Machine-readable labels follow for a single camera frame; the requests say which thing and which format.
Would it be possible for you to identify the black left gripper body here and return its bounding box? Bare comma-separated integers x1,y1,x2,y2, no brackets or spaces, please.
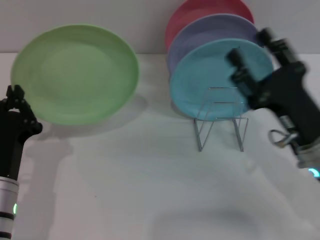
0,98,29,181

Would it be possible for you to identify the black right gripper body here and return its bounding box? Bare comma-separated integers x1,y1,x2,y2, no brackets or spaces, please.
252,62,320,148

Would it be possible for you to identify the green plate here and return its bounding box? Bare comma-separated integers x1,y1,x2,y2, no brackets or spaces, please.
10,23,140,126

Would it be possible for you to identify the cyan plate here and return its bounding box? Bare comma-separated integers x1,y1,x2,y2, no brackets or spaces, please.
169,37,274,123

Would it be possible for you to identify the purple plate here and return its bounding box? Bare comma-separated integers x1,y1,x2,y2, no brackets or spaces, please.
166,13,265,76

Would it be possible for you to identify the red plate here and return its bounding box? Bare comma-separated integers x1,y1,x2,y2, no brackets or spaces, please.
164,0,255,52

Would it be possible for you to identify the right gripper cable with plug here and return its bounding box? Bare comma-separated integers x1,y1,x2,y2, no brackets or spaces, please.
268,128,299,149

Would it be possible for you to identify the silver wire plate rack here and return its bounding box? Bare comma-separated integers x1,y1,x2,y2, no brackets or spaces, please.
193,86,249,153

